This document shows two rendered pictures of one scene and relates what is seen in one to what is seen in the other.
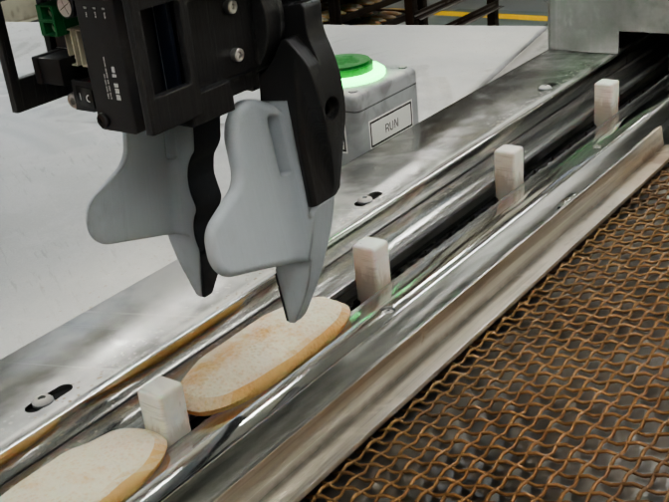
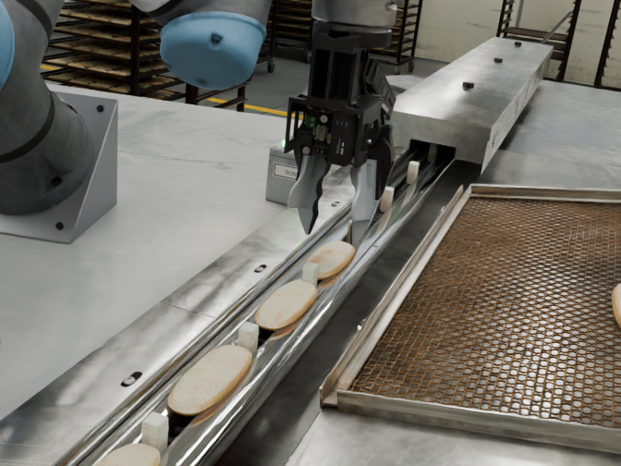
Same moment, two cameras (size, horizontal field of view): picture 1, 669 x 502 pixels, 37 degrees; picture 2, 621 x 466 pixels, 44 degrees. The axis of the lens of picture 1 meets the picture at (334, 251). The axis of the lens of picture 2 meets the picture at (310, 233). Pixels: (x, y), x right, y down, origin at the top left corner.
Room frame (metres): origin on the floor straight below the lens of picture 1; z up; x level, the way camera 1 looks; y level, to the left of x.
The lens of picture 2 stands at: (-0.30, 0.31, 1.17)
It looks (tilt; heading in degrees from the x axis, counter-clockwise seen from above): 22 degrees down; 339
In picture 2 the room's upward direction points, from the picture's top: 6 degrees clockwise
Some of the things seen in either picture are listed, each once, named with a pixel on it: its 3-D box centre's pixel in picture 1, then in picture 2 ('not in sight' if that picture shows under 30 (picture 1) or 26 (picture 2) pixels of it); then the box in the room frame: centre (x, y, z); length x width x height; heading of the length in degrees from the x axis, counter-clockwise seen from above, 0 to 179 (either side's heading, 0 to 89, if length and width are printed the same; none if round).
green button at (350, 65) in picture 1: (342, 73); not in sight; (0.64, -0.02, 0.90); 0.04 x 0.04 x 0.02
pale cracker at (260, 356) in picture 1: (266, 345); (330, 256); (0.37, 0.03, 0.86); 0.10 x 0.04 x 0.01; 140
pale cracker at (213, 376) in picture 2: not in sight; (212, 374); (0.18, 0.20, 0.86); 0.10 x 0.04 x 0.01; 141
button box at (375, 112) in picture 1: (353, 154); (300, 184); (0.64, -0.02, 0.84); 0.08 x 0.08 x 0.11; 51
